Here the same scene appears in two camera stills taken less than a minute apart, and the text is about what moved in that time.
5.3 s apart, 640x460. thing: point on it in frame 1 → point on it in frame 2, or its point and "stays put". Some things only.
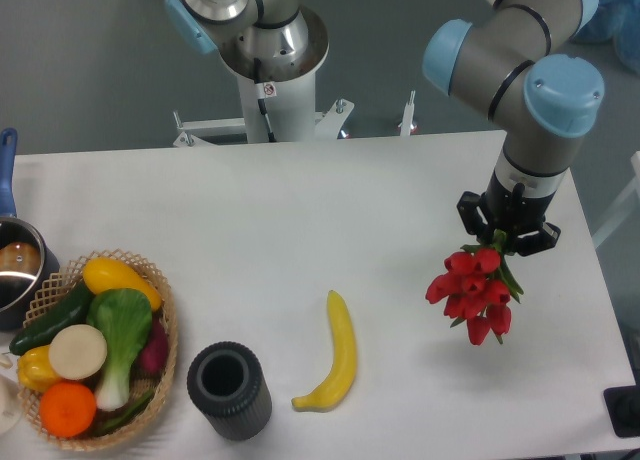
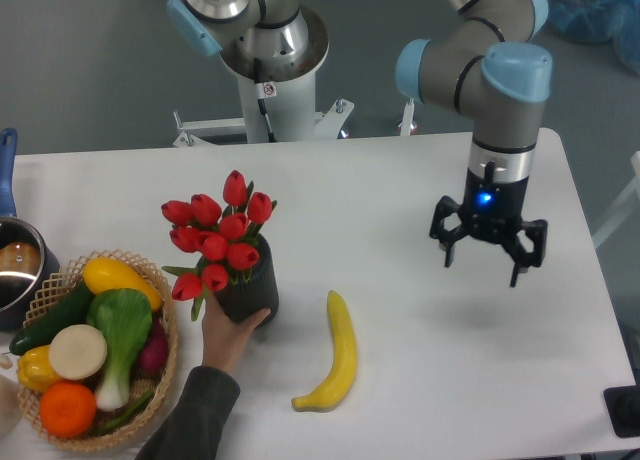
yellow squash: x=101 y=274 stays put
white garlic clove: x=6 y=361 stays put
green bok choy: x=125 y=319 stays put
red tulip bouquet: x=476 y=287 → x=223 y=235
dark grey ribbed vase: x=226 y=382 → x=242 y=299
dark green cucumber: x=71 y=312 stays put
